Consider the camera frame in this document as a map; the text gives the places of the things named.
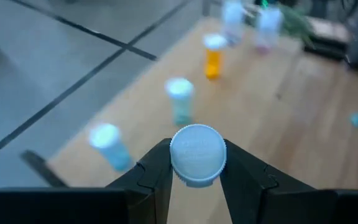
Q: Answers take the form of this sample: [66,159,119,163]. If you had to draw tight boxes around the potted green succulent plant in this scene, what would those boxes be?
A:
[278,2,315,44]

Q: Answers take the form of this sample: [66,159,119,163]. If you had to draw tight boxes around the clear bottle pink pills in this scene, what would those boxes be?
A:
[254,6,284,54]

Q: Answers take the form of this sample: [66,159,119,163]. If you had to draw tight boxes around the wooden shelf with black legs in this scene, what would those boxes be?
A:
[19,15,304,224]

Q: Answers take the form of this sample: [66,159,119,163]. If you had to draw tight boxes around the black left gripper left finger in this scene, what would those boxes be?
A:
[106,138,174,224]

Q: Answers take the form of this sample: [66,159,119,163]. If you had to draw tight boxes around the clear bottle grey pills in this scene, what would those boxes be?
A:
[221,0,245,47]

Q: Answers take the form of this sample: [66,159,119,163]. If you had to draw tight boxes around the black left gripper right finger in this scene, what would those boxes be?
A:
[219,139,338,224]

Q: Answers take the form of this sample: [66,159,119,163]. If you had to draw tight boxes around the orange medicine bottle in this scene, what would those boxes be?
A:
[202,33,229,81]

